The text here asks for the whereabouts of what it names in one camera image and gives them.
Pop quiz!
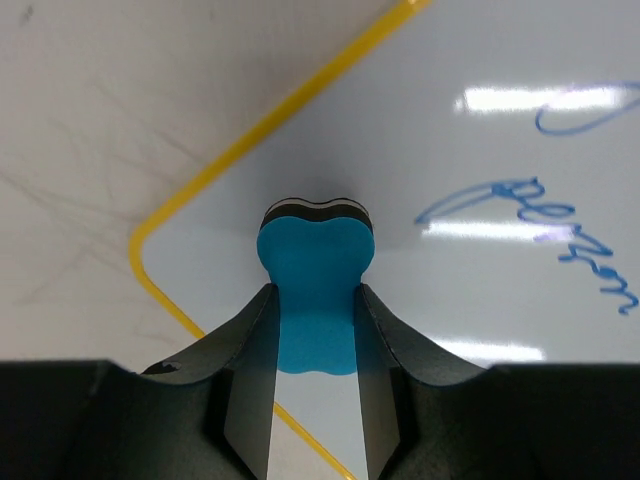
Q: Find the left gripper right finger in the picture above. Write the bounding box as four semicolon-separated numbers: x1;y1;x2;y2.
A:
354;285;639;479

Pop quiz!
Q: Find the blue whiteboard eraser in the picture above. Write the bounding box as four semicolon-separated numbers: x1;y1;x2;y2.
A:
256;197;375;376

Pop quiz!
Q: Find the yellow framed whiteboard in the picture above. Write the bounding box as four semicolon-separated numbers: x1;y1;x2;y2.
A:
127;0;640;480

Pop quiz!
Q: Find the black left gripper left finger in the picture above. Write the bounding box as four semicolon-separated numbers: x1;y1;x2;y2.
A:
1;284;280;479

